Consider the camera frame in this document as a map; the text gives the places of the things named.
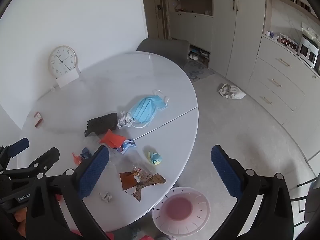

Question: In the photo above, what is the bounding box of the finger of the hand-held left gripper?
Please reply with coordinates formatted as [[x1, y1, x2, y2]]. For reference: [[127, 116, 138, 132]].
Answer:
[[0, 147, 60, 178], [0, 137, 30, 172]]

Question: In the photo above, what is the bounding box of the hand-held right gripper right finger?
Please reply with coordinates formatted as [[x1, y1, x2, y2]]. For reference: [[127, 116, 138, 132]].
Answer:
[[210, 144, 300, 240]]

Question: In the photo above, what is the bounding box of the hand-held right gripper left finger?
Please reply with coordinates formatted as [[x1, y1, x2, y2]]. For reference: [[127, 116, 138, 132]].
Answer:
[[25, 145, 112, 240]]

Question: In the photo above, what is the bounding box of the pink-red paper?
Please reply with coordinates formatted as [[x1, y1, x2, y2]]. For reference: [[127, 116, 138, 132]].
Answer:
[[72, 151, 84, 165]]

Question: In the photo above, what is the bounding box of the brown snack wrapper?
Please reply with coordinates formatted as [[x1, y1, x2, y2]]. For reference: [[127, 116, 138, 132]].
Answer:
[[119, 166, 167, 202]]

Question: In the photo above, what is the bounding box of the pink round bin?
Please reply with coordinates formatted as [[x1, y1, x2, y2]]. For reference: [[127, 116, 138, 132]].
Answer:
[[152, 186, 211, 237]]

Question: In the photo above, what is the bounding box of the blue crumpled paper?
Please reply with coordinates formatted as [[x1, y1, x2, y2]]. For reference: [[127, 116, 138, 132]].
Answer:
[[80, 147, 93, 159]]

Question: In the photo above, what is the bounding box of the grey crumpled paper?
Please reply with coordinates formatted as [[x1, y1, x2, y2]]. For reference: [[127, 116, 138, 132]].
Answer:
[[99, 192, 113, 203]]

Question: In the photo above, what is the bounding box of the clear plastic wrapper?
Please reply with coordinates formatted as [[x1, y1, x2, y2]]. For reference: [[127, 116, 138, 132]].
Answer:
[[107, 148, 135, 170]]

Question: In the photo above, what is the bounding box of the small red white box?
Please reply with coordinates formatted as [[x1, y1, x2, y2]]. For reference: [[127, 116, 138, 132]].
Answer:
[[34, 111, 45, 128]]

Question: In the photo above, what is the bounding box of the red folded paper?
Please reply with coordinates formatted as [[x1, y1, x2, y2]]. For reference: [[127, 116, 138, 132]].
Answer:
[[99, 129, 127, 148]]

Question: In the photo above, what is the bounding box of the black foam piece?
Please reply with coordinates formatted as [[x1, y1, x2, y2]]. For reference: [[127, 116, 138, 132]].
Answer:
[[84, 112, 118, 137]]

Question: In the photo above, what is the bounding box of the yellow blue folded paper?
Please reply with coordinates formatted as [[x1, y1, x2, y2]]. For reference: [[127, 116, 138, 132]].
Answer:
[[146, 150, 163, 166]]

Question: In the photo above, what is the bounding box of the white tote bag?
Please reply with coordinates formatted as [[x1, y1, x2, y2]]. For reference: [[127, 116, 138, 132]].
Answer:
[[217, 83, 247, 100]]

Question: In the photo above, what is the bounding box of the white paper card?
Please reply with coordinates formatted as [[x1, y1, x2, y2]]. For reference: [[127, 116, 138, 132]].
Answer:
[[55, 66, 82, 89]]

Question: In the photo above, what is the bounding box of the blue face mask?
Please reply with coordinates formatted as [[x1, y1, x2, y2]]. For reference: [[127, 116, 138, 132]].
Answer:
[[129, 89, 170, 130]]

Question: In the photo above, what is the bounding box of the grey chair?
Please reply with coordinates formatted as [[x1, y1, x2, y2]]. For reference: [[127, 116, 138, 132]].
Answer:
[[291, 177, 320, 230], [136, 38, 190, 69]]

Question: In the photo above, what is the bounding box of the patterned floor rug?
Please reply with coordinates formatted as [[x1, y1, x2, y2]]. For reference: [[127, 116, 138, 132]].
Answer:
[[184, 60, 215, 82]]

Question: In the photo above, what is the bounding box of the beige drawer cabinet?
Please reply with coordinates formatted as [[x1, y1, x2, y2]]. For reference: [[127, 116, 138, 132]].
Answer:
[[247, 34, 320, 160]]

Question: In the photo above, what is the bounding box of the beige tall cabinet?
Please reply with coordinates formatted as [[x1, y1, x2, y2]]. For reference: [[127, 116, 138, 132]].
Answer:
[[211, 0, 267, 88]]

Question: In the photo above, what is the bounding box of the white dish rack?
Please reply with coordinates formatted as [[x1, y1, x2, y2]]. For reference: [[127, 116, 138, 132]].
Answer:
[[276, 32, 299, 53]]

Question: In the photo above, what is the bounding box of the beige cabinet with open niche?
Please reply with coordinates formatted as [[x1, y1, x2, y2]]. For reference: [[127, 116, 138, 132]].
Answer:
[[166, 0, 215, 68]]

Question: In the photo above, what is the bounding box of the white toaster oven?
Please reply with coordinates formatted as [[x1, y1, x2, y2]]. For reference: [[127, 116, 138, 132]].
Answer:
[[297, 34, 320, 68]]

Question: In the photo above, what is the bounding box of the white plastic bag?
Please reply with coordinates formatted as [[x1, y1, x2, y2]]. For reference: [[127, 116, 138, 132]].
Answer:
[[301, 22, 320, 42]]

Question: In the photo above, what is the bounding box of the wooden door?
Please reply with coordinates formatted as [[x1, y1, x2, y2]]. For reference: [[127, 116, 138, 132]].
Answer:
[[141, 0, 170, 40]]

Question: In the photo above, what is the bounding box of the round white wall clock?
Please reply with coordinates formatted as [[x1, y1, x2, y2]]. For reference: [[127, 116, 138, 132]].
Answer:
[[48, 45, 78, 77]]

